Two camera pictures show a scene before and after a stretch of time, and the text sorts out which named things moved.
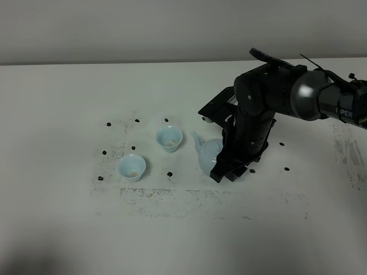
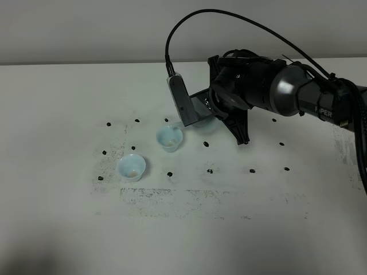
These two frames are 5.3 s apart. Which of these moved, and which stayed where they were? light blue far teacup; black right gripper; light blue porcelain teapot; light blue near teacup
Moved: black right gripper; light blue porcelain teapot
Stayed: light blue far teacup; light blue near teacup
